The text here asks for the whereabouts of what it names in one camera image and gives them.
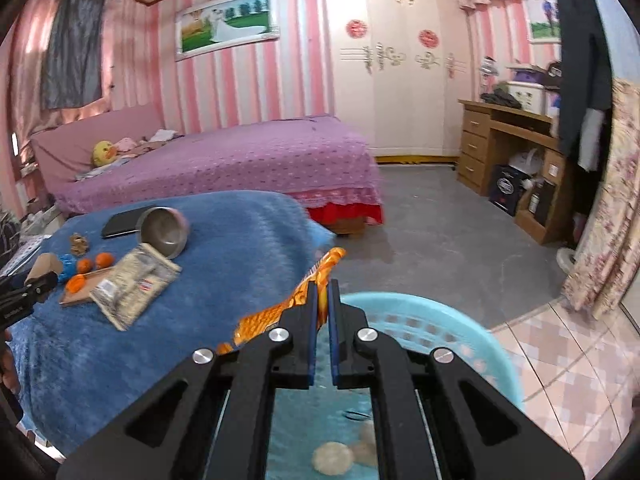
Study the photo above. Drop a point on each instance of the pink bed headboard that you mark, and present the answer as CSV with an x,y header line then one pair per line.
x,y
64,152

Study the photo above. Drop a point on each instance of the tan phone case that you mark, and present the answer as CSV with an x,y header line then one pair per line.
x,y
93,279

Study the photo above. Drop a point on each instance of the white wardrobe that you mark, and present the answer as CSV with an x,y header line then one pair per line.
x,y
401,69

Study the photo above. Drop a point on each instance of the blue crumpled wrapper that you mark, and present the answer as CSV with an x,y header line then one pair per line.
x,y
69,267

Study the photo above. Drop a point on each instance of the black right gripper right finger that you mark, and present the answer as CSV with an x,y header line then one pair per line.
x,y
434,416

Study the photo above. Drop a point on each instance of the black box under desk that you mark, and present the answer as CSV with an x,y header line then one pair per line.
x,y
507,186

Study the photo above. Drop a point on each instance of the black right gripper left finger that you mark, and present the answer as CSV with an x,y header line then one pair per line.
x,y
210,417

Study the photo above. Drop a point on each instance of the orange snack bag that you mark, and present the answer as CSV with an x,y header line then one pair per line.
x,y
285,304

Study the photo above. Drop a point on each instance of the small framed wall photo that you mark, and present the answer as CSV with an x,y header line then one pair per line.
x,y
543,22

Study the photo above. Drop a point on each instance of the grey window curtain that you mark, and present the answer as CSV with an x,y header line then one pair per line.
x,y
71,71

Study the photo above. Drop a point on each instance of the light blue plastic basket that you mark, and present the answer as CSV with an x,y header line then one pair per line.
x,y
305,419

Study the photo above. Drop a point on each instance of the dark hanging coat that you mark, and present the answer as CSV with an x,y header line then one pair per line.
x,y
586,85

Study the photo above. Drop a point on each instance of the grey white snack packet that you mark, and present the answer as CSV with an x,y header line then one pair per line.
x,y
134,282

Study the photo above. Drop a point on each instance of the framed wedding photo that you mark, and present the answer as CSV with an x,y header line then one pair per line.
x,y
222,24

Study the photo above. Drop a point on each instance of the blue fuzzy blanket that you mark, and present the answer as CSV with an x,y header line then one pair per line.
x,y
246,251

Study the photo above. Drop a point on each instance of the purple dotted bed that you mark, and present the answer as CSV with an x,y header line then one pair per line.
x,y
317,160

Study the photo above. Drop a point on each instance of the floral curtain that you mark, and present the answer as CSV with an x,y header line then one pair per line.
x,y
609,260

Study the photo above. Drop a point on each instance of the black smartphone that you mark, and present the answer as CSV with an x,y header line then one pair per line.
x,y
124,223

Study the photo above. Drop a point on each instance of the wooden desk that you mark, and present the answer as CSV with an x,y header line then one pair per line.
x,y
498,135

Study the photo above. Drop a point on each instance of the yellow duck plush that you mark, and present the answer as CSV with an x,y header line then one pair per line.
x,y
104,153

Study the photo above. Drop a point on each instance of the pink metal mug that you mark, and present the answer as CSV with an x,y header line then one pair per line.
x,y
165,229

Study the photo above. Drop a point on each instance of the crumpled brown paper ball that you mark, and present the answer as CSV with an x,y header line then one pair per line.
x,y
79,245

